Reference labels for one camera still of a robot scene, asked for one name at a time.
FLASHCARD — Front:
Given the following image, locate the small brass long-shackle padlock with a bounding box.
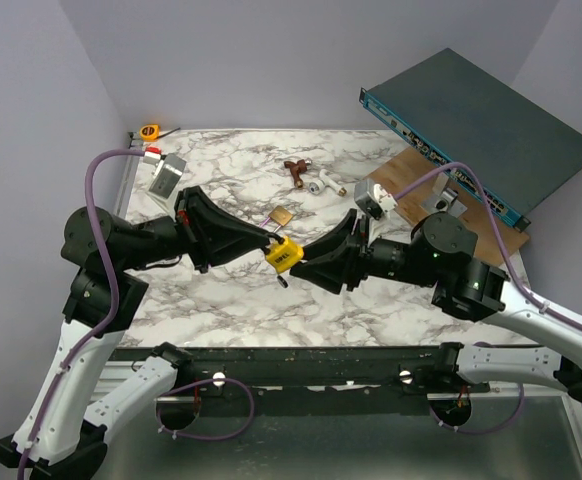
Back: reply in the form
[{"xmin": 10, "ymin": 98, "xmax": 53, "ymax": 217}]
[{"xmin": 260, "ymin": 205, "xmax": 294, "ymax": 232}]

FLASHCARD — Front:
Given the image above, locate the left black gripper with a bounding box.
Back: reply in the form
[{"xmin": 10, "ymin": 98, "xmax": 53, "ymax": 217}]
[{"xmin": 119, "ymin": 183, "xmax": 272, "ymax": 270}]

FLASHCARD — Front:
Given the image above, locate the wooden board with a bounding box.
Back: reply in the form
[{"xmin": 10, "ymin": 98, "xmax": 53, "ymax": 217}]
[{"xmin": 369, "ymin": 148, "xmax": 529, "ymax": 266}]

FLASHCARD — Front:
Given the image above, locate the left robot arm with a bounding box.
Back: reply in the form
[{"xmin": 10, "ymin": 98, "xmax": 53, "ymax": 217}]
[{"xmin": 0, "ymin": 187, "xmax": 278, "ymax": 479}]

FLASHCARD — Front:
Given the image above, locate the teal network switch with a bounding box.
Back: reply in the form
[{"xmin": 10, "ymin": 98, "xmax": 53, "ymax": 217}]
[{"xmin": 359, "ymin": 48, "xmax": 582, "ymax": 231}]

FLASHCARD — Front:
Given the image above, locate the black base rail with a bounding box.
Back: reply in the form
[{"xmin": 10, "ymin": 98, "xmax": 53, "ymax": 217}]
[{"xmin": 105, "ymin": 344, "xmax": 572, "ymax": 417}]

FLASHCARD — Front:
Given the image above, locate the purple cable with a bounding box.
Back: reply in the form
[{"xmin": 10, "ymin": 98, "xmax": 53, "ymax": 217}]
[
  {"xmin": 16, "ymin": 148, "xmax": 255, "ymax": 480},
  {"xmin": 395, "ymin": 160, "xmax": 582, "ymax": 435}
]

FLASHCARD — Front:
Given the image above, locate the brown faucet tap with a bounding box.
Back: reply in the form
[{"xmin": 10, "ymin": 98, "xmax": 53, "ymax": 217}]
[{"xmin": 283, "ymin": 159, "xmax": 312, "ymax": 189}]

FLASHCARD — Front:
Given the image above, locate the metal switch stand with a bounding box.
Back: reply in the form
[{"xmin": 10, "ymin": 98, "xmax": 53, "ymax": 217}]
[{"xmin": 421, "ymin": 173, "xmax": 467, "ymax": 218}]

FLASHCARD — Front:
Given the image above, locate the white faucet tap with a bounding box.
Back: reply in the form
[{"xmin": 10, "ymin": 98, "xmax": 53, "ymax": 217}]
[{"xmin": 308, "ymin": 169, "xmax": 347, "ymax": 197}]

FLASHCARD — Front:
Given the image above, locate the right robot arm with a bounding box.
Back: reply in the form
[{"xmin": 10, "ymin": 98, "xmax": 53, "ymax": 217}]
[{"xmin": 290, "ymin": 212, "xmax": 582, "ymax": 403}]

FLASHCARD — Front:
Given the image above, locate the yellow padlock with keys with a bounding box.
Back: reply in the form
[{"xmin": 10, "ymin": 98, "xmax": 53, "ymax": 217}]
[{"xmin": 263, "ymin": 236, "xmax": 304, "ymax": 288}]

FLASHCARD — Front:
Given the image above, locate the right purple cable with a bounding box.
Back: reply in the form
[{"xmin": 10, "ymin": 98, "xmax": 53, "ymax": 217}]
[{"xmin": 395, "ymin": 160, "xmax": 582, "ymax": 435}]

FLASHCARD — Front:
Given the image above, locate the orange tape measure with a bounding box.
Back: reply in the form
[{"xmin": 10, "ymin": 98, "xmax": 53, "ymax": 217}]
[{"xmin": 139, "ymin": 124, "xmax": 181, "ymax": 143}]

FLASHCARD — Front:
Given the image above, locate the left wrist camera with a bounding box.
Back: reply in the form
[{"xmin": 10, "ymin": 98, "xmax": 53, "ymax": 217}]
[{"xmin": 143, "ymin": 146, "xmax": 187, "ymax": 214}]

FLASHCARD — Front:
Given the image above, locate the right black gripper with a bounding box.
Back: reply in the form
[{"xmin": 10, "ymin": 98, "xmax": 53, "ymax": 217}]
[{"xmin": 289, "ymin": 209, "xmax": 439, "ymax": 295}]

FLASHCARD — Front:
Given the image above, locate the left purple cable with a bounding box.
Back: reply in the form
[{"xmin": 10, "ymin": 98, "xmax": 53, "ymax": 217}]
[{"xmin": 16, "ymin": 148, "xmax": 255, "ymax": 480}]

